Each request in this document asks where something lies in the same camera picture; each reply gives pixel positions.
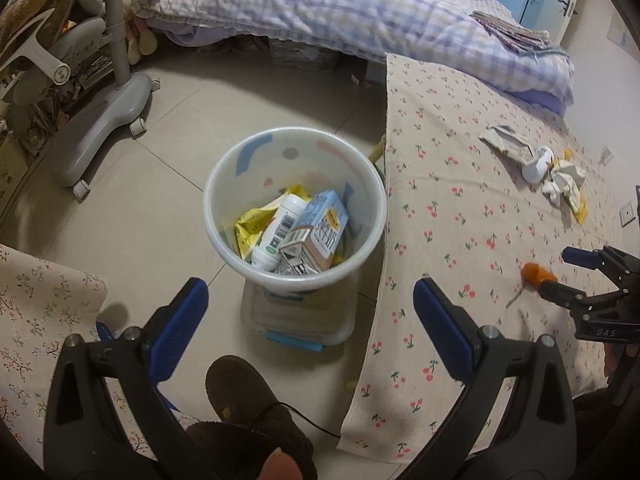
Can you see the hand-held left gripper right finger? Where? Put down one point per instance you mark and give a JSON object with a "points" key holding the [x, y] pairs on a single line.
{"points": [[445, 335]]}

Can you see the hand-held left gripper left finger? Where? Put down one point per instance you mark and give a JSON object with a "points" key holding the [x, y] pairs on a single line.
{"points": [[177, 330]]}

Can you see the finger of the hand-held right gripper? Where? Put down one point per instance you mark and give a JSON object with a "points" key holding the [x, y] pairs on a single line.
{"points": [[580, 257], [565, 294]]}

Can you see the yellow snack bag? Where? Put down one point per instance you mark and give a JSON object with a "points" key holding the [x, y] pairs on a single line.
{"points": [[250, 225]]}

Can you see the white plastic bottle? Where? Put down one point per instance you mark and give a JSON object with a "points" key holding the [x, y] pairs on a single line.
{"points": [[275, 235]]}

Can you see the white plastic wastebasket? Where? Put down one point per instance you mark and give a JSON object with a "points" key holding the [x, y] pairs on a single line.
{"points": [[220, 195]]}

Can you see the light blue milk carton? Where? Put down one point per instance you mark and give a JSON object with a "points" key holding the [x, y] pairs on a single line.
{"points": [[315, 240]]}

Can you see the person's left hand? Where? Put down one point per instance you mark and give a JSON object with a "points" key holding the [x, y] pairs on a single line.
{"points": [[280, 467]]}

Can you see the yellow wrapper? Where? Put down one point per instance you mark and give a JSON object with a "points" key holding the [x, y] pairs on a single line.
{"points": [[580, 215]]}

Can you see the crumpled white wrapper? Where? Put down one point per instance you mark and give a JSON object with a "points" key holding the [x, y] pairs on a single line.
{"points": [[562, 182]]}

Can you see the brown fuzzy slipper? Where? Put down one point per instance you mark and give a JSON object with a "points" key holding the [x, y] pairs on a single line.
{"points": [[240, 395]]}

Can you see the small white bottle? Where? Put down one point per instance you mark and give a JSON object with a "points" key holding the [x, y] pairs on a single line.
{"points": [[534, 167]]}

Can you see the clear plastic storage box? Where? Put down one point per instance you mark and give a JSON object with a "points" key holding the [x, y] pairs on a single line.
{"points": [[300, 315]]}

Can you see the cherry print tablecloth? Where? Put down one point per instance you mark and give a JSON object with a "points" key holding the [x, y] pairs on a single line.
{"points": [[450, 210]]}

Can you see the floral printed cloth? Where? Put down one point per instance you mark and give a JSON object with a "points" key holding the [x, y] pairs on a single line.
{"points": [[40, 310]]}

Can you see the crumpled patterned wrapper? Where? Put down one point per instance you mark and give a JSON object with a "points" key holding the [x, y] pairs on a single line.
{"points": [[502, 141]]}

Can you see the yellow table leg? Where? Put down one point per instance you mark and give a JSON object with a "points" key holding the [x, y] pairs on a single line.
{"points": [[376, 150]]}

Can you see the folded striped cloth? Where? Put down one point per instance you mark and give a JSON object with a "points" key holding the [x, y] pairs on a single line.
{"points": [[515, 35]]}

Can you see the white door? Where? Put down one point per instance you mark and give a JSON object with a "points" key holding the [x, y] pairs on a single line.
{"points": [[555, 0]]}

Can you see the grey desk chair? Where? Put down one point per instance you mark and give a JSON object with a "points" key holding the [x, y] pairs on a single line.
{"points": [[75, 85]]}

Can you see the storage box under bed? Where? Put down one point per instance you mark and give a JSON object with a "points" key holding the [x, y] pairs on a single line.
{"points": [[305, 55]]}

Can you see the purple checked blanket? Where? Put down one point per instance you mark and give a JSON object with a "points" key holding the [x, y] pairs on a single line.
{"points": [[350, 15]]}

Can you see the brown fleece blanket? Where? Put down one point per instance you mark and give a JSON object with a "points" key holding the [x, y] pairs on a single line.
{"points": [[30, 5]]}

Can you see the white wall socket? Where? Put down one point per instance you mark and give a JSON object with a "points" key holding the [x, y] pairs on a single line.
{"points": [[627, 212], [606, 155]]}

